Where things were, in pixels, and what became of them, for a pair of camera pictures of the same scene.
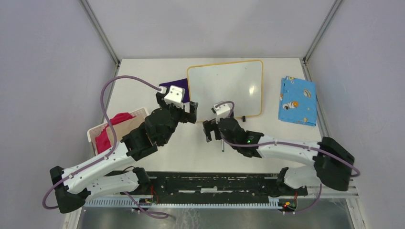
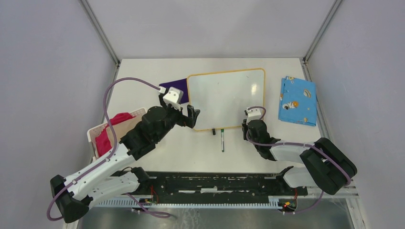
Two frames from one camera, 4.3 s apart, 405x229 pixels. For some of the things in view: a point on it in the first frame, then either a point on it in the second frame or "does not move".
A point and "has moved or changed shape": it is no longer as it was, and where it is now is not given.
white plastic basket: x=141 y=113 does not move
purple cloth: x=183 y=83 does not move
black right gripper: x=210 y=126 to x=244 y=125
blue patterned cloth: x=297 y=103 does not move
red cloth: x=102 y=141 does not move
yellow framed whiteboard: x=240 y=83 has moved or changed shape
